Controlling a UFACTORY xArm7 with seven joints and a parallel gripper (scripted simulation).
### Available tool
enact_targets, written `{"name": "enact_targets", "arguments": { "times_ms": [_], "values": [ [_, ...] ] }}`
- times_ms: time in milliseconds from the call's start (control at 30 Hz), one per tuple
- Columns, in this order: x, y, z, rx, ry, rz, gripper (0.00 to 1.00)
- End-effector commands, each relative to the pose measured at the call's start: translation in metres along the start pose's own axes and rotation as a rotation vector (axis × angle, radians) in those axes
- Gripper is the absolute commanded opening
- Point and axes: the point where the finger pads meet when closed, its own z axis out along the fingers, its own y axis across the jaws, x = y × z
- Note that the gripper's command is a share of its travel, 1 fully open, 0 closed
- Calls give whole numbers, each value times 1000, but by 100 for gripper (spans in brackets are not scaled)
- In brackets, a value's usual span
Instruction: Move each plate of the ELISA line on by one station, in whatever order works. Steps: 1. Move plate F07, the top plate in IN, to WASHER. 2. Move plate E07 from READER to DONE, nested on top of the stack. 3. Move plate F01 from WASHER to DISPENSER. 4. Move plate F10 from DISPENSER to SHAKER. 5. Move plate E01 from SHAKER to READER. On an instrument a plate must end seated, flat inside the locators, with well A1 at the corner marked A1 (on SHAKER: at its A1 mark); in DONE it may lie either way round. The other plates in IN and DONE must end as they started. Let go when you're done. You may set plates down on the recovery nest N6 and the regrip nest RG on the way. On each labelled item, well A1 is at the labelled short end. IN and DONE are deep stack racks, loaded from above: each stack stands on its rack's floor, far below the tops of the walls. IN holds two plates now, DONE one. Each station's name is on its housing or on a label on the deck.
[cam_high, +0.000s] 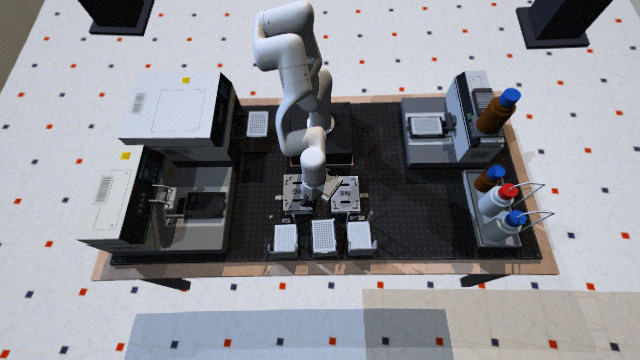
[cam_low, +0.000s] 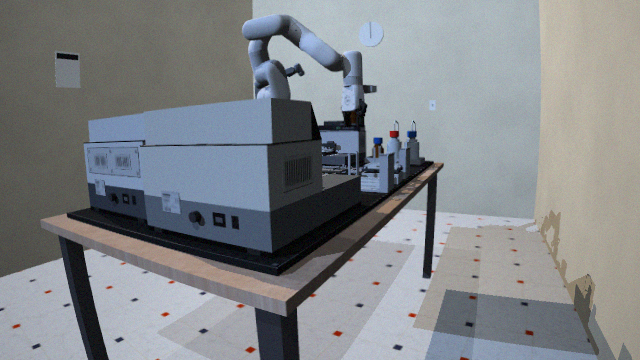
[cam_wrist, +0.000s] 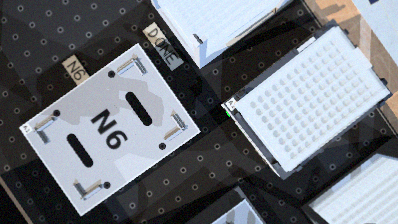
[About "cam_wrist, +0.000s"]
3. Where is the white rectangular plate nest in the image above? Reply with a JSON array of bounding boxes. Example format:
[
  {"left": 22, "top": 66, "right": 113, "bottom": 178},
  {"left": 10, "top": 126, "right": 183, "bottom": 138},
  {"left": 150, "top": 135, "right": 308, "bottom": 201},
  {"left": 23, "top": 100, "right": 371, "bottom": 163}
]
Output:
[{"left": 19, "top": 43, "right": 201, "bottom": 216}]

